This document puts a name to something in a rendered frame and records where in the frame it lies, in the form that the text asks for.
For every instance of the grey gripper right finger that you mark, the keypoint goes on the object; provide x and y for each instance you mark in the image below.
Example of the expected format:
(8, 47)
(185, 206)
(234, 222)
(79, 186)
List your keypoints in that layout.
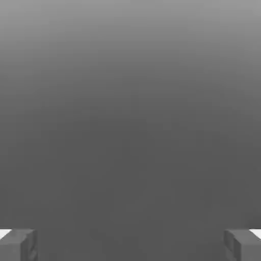
(244, 245)

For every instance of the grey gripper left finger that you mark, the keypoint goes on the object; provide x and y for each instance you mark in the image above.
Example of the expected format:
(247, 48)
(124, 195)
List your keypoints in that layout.
(15, 245)

